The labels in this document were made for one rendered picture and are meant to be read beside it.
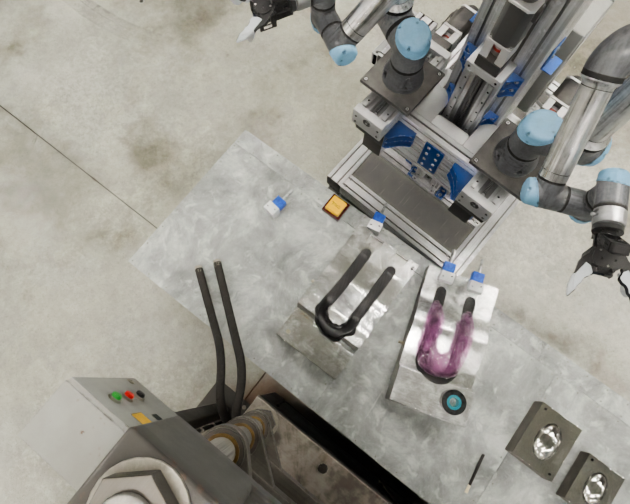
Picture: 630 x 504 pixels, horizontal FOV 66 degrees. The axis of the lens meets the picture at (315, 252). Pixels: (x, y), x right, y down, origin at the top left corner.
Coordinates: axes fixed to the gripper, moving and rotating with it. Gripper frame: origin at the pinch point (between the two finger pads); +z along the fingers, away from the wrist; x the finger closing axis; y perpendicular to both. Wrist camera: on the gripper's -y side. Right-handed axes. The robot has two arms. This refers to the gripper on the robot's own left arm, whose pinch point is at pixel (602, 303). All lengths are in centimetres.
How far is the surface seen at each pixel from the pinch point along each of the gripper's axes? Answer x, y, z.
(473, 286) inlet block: 22, 55, -12
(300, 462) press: 67, 59, 62
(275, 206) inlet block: 99, 47, -23
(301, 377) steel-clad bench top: 74, 56, 35
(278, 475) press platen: 69, 33, 63
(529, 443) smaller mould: -5, 60, 35
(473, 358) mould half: 18, 55, 13
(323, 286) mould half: 73, 45, 3
